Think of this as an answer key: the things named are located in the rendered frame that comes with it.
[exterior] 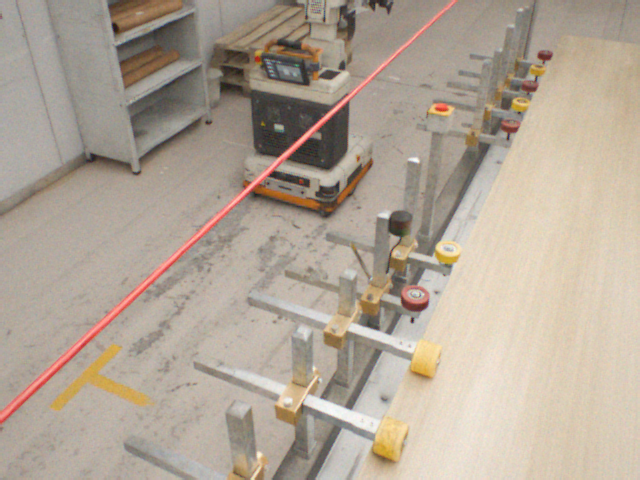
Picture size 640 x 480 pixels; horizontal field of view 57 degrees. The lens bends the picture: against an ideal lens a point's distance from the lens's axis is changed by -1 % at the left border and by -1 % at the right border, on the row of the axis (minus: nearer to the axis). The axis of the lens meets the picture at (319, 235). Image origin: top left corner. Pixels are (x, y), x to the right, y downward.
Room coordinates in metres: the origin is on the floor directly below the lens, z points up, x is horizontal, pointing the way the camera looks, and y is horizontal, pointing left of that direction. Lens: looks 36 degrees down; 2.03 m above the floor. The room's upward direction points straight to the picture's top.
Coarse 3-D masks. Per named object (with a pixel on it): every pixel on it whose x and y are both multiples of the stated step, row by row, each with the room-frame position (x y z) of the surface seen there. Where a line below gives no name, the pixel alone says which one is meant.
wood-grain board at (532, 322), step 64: (576, 64) 3.11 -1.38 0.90; (576, 128) 2.33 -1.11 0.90; (512, 192) 1.81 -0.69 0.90; (576, 192) 1.81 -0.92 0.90; (512, 256) 1.44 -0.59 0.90; (576, 256) 1.44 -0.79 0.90; (448, 320) 1.16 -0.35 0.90; (512, 320) 1.16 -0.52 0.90; (576, 320) 1.16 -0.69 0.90; (448, 384) 0.94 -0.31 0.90; (512, 384) 0.94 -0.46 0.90; (576, 384) 0.94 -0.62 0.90; (448, 448) 0.77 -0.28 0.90; (512, 448) 0.77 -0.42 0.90; (576, 448) 0.77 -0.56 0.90
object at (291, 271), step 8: (288, 272) 1.42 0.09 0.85; (296, 272) 1.41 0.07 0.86; (304, 272) 1.41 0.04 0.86; (304, 280) 1.40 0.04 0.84; (328, 280) 1.37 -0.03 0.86; (336, 280) 1.37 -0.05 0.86; (328, 288) 1.36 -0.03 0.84; (336, 288) 1.35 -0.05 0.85; (360, 288) 1.34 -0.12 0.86; (360, 296) 1.32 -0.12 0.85; (384, 296) 1.30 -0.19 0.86; (392, 296) 1.30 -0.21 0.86; (384, 304) 1.28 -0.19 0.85; (392, 304) 1.27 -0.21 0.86; (400, 304) 1.27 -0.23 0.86; (400, 312) 1.26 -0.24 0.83; (408, 312) 1.25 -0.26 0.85; (416, 312) 1.24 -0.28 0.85
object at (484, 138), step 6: (420, 126) 2.54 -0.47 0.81; (426, 126) 2.52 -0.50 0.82; (450, 132) 2.47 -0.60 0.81; (456, 132) 2.46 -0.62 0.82; (462, 132) 2.45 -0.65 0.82; (462, 138) 2.45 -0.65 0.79; (480, 138) 2.42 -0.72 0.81; (486, 138) 2.40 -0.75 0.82; (492, 138) 2.39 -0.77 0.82; (498, 138) 2.39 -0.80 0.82; (504, 138) 2.39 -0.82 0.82; (498, 144) 2.38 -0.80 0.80; (504, 144) 2.37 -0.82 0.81; (510, 144) 2.36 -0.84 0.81
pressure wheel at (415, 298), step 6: (408, 288) 1.28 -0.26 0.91; (414, 288) 1.29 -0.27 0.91; (420, 288) 1.28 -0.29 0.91; (402, 294) 1.26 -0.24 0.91; (408, 294) 1.26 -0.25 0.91; (414, 294) 1.26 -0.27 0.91; (420, 294) 1.26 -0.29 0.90; (426, 294) 1.26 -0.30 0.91; (402, 300) 1.25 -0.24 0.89; (408, 300) 1.23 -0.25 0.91; (414, 300) 1.23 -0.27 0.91; (420, 300) 1.23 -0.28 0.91; (426, 300) 1.23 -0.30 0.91; (408, 306) 1.23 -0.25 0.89; (414, 306) 1.22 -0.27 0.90; (420, 306) 1.22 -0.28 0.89; (426, 306) 1.23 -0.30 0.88; (414, 318) 1.26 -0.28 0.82
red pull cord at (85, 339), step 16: (400, 48) 1.14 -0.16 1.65; (384, 64) 1.06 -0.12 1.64; (368, 80) 0.98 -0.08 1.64; (352, 96) 0.92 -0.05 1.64; (336, 112) 0.86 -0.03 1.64; (240, 192) 0.62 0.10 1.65; (224, 208) 0.58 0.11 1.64; (208, 224) 0.55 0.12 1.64; (192, 240) 0.52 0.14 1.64; (176, 256) 0.49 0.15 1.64; (160, 272) 0.47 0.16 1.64; (144, 288) 0.44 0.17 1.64; (128, 304) 0.42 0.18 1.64; (48, 368) 0.34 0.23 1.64; (32, 384) 0.32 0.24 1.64; (16, 400) 0.30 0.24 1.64; (0, 416) 0.29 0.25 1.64
